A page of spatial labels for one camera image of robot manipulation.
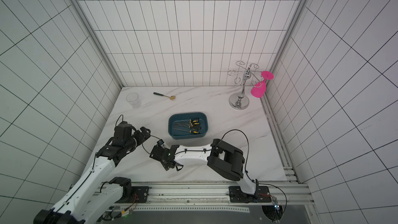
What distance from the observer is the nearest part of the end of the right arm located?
2.00 ft

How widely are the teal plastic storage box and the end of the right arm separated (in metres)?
0.26

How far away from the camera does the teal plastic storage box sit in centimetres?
94
